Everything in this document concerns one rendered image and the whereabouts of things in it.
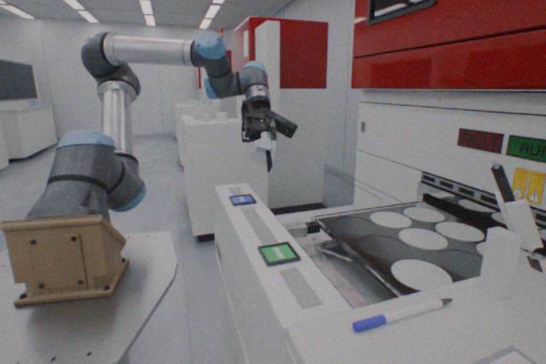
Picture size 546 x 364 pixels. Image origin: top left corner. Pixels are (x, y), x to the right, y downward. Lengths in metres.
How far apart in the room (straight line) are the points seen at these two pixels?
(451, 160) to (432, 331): 0.63
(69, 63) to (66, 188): 7.98
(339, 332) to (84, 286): 0.52
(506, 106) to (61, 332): 1.00
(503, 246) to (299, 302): 0.26
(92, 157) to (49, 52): 8.04
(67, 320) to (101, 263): 0.10
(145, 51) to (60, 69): 7.76
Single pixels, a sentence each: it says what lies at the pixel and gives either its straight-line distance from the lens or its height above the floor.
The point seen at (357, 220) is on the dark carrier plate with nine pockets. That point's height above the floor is 0.90.
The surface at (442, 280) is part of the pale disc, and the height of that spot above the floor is 0.90.
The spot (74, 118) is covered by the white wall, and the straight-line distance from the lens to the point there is 8.69.
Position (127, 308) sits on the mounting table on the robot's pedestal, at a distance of 0.70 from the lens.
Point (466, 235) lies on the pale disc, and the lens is 0.84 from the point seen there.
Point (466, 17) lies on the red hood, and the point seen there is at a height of 1.39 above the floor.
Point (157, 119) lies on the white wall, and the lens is 8.43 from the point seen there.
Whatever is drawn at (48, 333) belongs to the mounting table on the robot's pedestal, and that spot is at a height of 0.82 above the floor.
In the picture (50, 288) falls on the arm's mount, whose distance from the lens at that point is 0.77.
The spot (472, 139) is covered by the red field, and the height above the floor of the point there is 1.10.
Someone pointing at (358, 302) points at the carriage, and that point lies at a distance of 0.58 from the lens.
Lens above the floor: 1.22
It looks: 13 degrees down
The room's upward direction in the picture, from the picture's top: straight up
